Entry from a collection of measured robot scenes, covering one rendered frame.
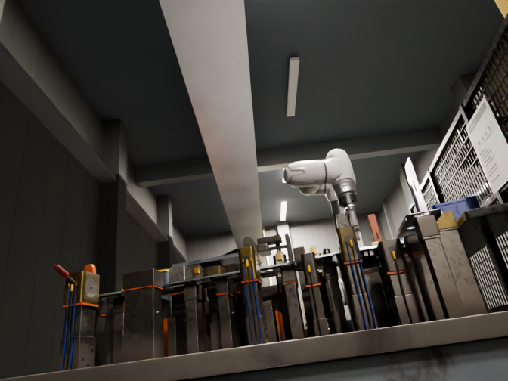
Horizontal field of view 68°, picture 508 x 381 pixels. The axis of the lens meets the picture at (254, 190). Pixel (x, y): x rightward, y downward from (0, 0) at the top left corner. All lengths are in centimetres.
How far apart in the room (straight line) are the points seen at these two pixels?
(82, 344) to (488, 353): 123
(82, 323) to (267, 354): 96
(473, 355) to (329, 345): 26
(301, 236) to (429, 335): 1009
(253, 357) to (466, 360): 38
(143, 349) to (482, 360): 102
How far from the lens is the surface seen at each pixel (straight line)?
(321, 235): 1085
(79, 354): 153
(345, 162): 162
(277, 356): 71
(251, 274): 132
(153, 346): 142
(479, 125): 172
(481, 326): 80
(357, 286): 125
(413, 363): 79
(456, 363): 81
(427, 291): 131
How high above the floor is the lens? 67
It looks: 24 degrees up
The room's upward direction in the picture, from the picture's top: 8 degrees counter-clockwise
